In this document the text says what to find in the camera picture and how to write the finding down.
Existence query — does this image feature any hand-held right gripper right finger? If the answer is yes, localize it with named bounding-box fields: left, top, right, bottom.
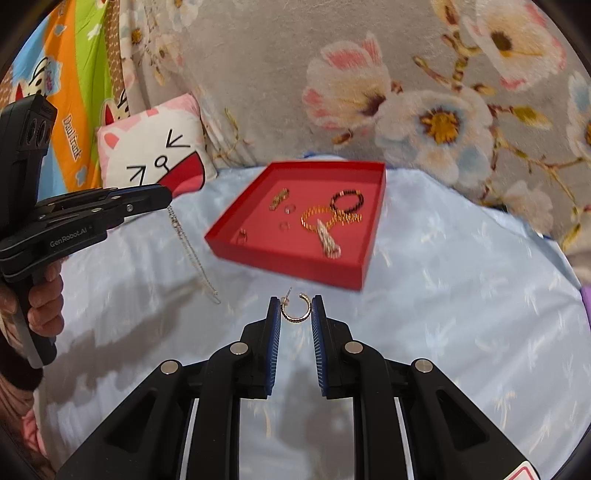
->
left=310, top=294, right=541, bottom=480

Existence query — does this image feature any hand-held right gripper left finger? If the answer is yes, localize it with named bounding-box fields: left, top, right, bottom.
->
left=55, top=295, right=282, bottom=480

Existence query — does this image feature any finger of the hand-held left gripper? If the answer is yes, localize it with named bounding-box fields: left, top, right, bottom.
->
left=41, top=199, right=171, bottom=232
left=37, top=184, right=174, bottom=215

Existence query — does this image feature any gold hoop earring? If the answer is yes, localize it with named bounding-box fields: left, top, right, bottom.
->
left=281, top=287, right=313, bottom=324

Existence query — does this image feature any silver chain necklace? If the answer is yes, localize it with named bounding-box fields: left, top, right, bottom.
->
left=167, top=205, right=221, bottom=305

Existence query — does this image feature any red jewelry box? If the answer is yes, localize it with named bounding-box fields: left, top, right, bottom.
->
left=204, top=160, right=387, bottom=291

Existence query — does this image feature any gold bangle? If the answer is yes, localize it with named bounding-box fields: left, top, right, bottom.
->
left=301, top=206, right=338, bottom=232

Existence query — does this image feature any person's left hand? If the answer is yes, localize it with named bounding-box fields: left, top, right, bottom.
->
left=27, top=261, right=65, bottom=341

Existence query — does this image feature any white cat face pillow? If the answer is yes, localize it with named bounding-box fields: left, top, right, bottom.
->
left=96, top=92, right=218, bottom=197

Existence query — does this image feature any colourful cartoon cloth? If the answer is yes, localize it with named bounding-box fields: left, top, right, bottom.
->
left=9, top=0, right=139, bottom=192

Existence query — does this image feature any light blue satin sheet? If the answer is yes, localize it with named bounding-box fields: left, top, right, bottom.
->
left=34, top=164, right=591, bottom=480

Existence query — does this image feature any grey floral plush blanket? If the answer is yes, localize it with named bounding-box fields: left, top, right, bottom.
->
left=120, top=0, right=591, bottom=259

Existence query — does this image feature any person's pink clothing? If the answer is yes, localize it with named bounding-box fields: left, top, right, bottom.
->
left=0, top=383, right=54, bottom=467

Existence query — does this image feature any dark beaded bracelet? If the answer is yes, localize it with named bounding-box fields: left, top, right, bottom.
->
left=330, top=189, right=365, bottom=213

